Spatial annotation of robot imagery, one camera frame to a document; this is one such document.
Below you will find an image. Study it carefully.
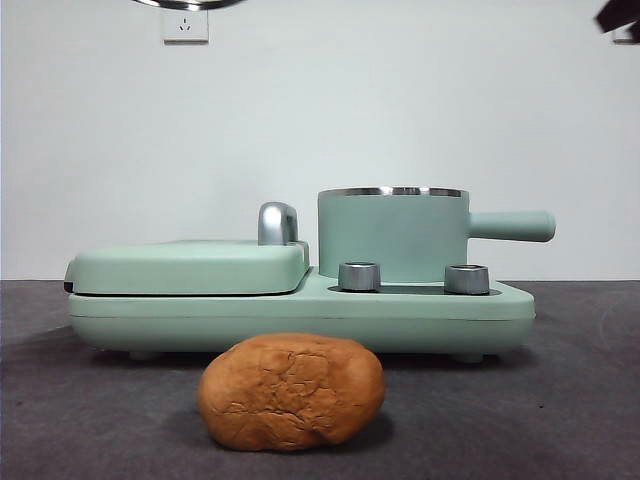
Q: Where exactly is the brown potato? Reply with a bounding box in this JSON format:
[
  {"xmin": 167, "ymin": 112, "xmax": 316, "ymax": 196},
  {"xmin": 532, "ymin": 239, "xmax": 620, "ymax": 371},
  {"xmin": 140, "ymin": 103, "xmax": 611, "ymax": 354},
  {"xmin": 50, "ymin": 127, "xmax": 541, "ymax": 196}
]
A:
[{"xmin": 196, "ymin": 332, "xmax": 387, "ymax": 454}]

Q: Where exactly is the glass lid with green knob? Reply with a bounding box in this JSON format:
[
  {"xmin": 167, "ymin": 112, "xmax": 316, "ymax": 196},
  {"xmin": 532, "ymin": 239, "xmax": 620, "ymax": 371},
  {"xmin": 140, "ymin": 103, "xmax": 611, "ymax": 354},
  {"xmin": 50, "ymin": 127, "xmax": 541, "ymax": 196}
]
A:
[{"xmin": 130, "ymin": 0, "xmax": 249, "ymax": 12}]

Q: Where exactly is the silver control knob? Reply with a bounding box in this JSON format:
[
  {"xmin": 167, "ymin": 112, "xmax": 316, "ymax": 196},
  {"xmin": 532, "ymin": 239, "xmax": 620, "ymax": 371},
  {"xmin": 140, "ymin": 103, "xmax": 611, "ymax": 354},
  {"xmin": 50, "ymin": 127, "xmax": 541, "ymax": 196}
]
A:
[
  {"xmin": 443, "ymin": 263, "xmax": 491, "ymax": 296},
  {"xmin": 337, "ymin": 260, "xmax": 383, "ymax": 293}
]

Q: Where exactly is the mint green cooker base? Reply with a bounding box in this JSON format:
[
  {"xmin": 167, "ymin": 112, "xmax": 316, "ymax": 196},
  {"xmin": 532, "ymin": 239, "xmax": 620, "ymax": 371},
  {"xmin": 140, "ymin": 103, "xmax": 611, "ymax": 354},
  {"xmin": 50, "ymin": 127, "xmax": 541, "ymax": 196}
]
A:
[{"xmin": 67, "ymin": 266, "xmax": 537, "ymax": 363}]

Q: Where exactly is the mint green griddle cover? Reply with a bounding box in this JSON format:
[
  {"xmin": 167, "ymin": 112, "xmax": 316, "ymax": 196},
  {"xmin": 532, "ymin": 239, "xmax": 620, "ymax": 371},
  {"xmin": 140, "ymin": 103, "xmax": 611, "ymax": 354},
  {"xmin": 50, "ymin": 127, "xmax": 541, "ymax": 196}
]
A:
[{"xmin": 63, "ymin": 238, "xmax": 312, "ymax": 297}]

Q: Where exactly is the chrome griddle cover handle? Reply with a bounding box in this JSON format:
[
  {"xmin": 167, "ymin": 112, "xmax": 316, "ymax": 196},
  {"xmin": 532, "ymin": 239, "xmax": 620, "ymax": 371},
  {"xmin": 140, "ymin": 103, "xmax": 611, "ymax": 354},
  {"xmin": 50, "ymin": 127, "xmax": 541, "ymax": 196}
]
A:
[{"xmin": 257, "ymin": 201, "xmax": 301, "ymax": 247}]

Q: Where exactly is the mint green pot with handle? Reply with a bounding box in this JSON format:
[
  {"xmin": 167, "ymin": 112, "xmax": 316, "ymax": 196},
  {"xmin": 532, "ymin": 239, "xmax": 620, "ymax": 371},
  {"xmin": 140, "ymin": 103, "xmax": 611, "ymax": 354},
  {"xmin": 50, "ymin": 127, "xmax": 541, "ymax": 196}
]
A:
[{"xmin": 316, "ymin": 186, "xmax": 558, "ymax": 283}]

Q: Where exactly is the white wall socket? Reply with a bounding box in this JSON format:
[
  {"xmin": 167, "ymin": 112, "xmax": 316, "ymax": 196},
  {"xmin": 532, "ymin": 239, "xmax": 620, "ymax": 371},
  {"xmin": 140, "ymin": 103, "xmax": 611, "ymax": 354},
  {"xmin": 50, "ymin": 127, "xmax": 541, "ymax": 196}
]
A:
[
  {"xmin": 613, "ymin": 22, "xmax": 640, "ymax": 46},
  {"xmin": 162, "ymin": 7, "xmax": 210, "ymax": 46}
]

